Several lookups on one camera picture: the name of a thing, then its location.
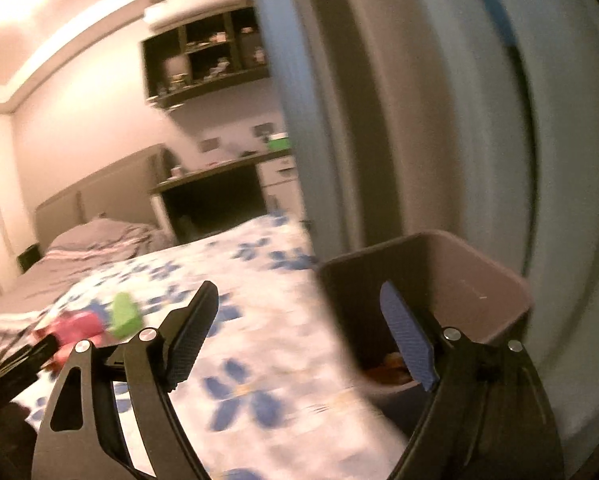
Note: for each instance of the blue beige curtain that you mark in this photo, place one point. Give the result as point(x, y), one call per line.
point(404, 110)

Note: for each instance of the dark wall shelf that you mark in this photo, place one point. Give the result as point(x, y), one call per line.
point(154, 65)

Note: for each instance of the white air conditioner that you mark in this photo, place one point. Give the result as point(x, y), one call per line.
point(194, 10)

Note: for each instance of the padded beige headboard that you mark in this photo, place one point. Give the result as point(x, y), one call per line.
point(109, 195)

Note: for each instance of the pink plastic ribbon wrap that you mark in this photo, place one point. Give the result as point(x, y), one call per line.
point(79, 327)

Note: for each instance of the green plastic piece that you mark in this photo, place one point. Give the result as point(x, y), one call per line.
point(125, 315)

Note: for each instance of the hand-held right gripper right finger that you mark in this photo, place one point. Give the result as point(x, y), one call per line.
point(412, 340)

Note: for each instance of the red white paper cup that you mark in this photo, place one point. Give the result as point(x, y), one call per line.
point(387, 370)

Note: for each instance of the grey striped blanket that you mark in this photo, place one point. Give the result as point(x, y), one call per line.
point(79, 255)

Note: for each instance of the row of small figurines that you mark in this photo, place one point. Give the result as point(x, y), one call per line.
point(219, 67)

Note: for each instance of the white desk with dark top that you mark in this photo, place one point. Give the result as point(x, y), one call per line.
point(214, 195)

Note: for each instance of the green box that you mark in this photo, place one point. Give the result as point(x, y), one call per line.
point(278, 142)

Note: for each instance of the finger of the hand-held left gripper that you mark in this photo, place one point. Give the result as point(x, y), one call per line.
point(24, 360)

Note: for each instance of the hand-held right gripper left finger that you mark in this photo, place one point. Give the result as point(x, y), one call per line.
point(192, 335)

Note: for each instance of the brown trash bin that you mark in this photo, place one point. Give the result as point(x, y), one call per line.
point(459, 285)

